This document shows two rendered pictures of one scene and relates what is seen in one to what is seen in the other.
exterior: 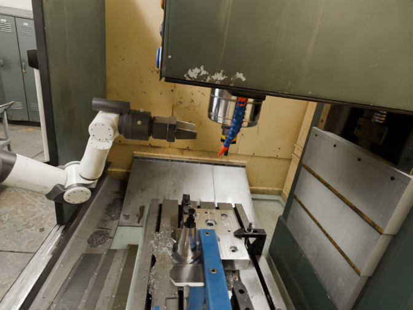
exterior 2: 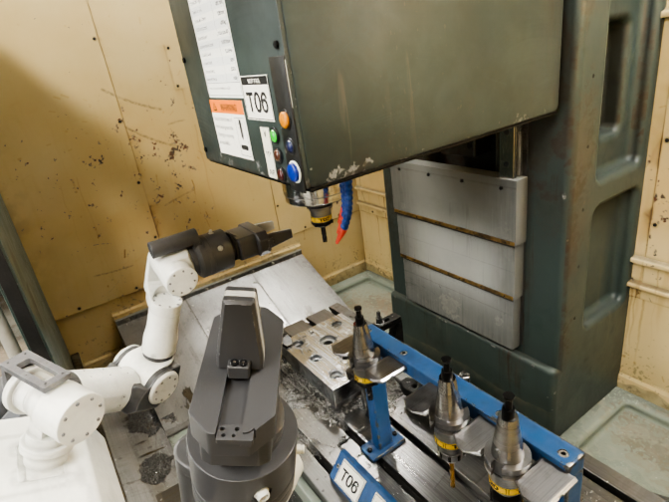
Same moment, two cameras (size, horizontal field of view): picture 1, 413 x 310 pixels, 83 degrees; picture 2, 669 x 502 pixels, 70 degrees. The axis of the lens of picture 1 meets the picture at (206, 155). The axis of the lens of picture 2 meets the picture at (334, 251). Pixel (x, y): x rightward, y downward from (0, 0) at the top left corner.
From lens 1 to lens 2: 47 cm
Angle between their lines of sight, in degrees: 20
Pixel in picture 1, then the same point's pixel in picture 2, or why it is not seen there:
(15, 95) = not seen: outside the picture
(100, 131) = (181, 281)
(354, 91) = (453, 132)
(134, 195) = not seen: hidden behind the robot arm
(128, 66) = (42, 172)
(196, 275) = (392, 365)
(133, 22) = (21, 92)
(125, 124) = (204, 258)
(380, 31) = (454, 80)
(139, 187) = not seen: hidden behind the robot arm
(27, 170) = (97, 382)
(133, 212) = (178, 405)
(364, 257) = (510, 279)
